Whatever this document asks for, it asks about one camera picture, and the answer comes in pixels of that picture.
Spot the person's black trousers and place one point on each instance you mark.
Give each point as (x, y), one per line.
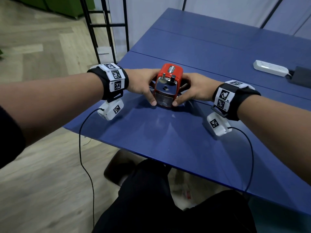
(155, 206)

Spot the red pencil sharpener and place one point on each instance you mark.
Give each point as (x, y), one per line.
(168, 86)

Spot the person's left thumb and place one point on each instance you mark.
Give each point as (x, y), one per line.
(150, 97)

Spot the black power adapter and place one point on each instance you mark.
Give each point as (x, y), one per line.
(301, 76)

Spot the green cabinet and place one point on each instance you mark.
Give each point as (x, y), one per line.
(60, 6)

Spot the dark brown stool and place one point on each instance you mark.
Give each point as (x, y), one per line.
(121, 164)

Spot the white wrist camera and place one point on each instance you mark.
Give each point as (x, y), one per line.
(217, 124)
(112, 110)

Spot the person's right thumb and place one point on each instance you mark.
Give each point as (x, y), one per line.
(181, 98)

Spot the person's left hand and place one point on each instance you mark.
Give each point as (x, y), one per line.
(137, 80)

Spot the person's left forearm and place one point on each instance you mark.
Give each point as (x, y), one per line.
(55, 104)

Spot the person's right forearm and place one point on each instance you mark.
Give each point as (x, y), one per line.
(277, 128)

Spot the person's right hand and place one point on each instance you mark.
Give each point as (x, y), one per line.
(201, 88)

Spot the person's black sleeve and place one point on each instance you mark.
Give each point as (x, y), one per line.
(11, 138)

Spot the white power strip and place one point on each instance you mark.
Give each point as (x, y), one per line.
(269, 67)

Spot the black metal shelf frame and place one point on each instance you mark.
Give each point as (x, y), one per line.
(107, 25)

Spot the black wristband with marker tags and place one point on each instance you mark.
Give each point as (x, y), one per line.
(230, 99)
(114, 78)

